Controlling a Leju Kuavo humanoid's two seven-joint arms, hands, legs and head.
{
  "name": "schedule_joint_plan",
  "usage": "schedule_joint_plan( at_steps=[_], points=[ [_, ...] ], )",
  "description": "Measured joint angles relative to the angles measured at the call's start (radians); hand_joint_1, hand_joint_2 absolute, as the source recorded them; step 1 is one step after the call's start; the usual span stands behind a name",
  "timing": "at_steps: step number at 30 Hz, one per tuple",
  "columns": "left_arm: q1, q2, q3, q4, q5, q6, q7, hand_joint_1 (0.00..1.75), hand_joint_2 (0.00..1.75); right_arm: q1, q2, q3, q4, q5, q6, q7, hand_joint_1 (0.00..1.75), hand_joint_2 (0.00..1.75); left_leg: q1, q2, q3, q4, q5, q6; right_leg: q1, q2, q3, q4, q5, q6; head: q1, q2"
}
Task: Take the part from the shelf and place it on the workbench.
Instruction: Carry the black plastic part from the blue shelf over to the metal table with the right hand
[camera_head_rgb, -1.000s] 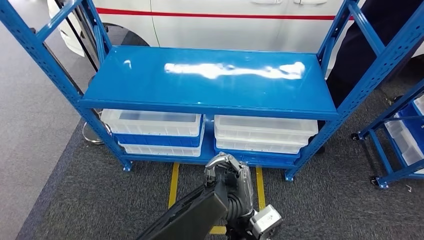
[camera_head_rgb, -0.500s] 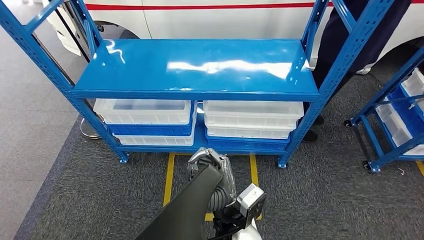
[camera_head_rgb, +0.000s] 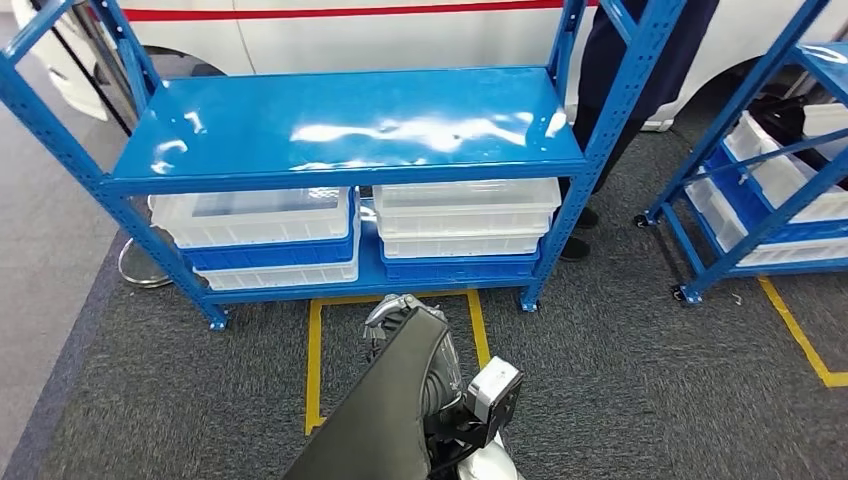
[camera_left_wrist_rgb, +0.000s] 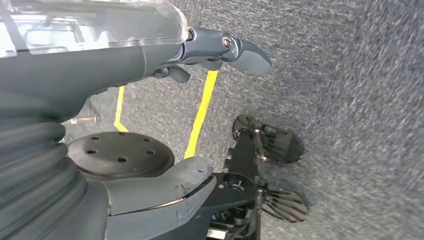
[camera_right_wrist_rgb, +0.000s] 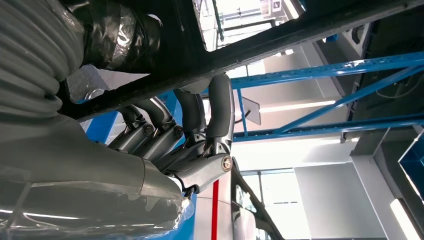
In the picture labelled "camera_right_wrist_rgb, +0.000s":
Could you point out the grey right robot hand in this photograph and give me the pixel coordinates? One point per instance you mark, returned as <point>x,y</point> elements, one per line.
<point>82,159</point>

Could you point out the blue metal shelf rack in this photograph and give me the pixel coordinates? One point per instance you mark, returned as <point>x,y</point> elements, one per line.
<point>331,68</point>

